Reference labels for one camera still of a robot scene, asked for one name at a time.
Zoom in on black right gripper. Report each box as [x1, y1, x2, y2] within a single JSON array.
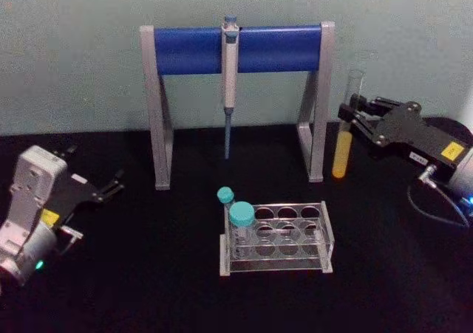
[[337, 93, 473, 181]]

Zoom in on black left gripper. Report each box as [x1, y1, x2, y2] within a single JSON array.
[[43, 144, 126, 231]]

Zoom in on glass tube with yellow liquid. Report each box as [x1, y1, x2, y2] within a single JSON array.
[[331, 69, 367, 179]]

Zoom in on small teal-capped clear tube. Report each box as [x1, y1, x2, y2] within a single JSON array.
[[217, 186, 237, 235]]

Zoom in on black table cloth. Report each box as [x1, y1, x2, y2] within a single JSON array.
[[0, 117, 473, 333]]

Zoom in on grey and blue pipette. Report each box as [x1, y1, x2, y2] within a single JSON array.
[[220, 14, 241, 160]]

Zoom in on grey stand with blue bar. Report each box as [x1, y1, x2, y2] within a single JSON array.
[[139, 21, 336, 191]]

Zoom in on large teal-capped clear tube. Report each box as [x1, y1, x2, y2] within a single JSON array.
[[228, 200, 256, 262]]

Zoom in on clear acrylic tube rack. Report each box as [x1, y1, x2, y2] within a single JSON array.
[[219, 200, 336, 277]]

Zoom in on thin dark gripper cable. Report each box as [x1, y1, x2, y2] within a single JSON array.
[[407, 165, 473, 231]]

